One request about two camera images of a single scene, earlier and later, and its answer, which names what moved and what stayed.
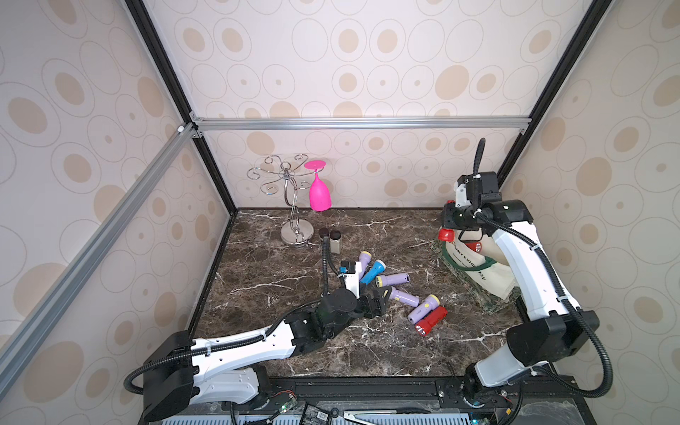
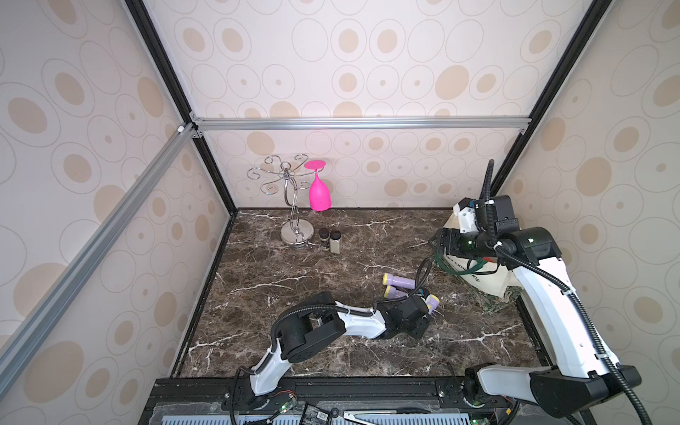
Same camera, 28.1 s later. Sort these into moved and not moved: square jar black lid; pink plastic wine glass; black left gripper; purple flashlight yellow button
Moved: black left gripper
Not moved: square jar black lid; pink plastic wine glass; purple flashlight yellow button
